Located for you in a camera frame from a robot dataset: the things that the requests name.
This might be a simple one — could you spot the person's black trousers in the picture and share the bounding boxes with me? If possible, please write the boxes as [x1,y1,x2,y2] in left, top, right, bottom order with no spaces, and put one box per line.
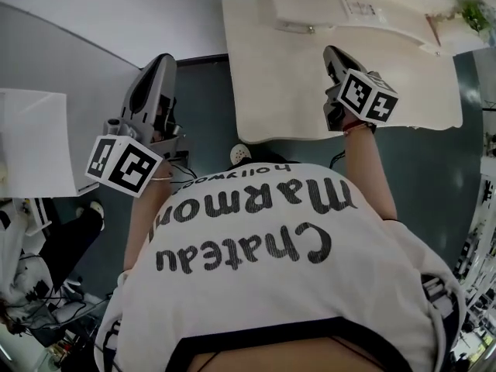
[226,150,300,174]

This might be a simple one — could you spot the white printed paper sheet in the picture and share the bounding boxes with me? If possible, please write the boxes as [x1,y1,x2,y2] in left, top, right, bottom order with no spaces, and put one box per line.
[339,0,390,26]

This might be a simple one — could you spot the thin red stick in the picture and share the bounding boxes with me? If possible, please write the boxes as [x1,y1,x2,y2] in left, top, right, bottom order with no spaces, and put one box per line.
[425,13,443,48]

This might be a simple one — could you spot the tangle of black cables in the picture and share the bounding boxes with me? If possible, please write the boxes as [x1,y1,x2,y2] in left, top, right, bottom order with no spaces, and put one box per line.
[7,277,112,363]

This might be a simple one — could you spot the green potted plant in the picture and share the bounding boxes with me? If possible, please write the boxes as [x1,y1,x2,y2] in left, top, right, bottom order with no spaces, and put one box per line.
[459,0,491,36]

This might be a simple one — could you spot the person's right forearm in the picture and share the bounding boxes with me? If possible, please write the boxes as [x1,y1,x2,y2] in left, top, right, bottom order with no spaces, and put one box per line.
[342,123,400,222]

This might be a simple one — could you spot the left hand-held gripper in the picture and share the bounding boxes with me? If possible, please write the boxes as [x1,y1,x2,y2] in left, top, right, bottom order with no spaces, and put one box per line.
[84,53,191,199]

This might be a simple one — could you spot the white drawer with metal knob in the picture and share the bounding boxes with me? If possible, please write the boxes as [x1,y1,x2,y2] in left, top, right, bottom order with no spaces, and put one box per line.
[336,24,458,57]

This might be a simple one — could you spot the white printed t-shirt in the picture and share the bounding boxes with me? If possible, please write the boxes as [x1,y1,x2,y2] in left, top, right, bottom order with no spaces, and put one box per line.
[94,162,467,372]

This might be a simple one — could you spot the person's left forearm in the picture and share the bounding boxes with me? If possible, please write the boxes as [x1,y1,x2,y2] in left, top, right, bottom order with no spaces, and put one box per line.
[122,160,176,277]

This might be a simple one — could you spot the red string bracelet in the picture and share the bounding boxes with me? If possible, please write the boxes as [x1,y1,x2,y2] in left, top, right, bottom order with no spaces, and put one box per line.
[343,120,377,136]

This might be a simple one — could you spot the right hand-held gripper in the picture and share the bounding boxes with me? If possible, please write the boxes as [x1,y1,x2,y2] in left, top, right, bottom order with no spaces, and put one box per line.
[322,45,400,133]

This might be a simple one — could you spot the white storage shelf rack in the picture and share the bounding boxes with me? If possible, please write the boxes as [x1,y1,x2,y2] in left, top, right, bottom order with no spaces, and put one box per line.
[455,128,496,366]

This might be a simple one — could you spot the white perforated shoe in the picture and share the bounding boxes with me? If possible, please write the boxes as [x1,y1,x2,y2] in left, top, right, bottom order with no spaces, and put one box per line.
[229,143,253,167]

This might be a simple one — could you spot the white dressing table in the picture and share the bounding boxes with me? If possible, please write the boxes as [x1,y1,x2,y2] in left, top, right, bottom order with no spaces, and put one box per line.
[221,0,490,146]

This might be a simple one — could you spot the white square side table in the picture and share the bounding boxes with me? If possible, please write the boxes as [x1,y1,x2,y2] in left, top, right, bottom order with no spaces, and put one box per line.
[0,88,101,198]

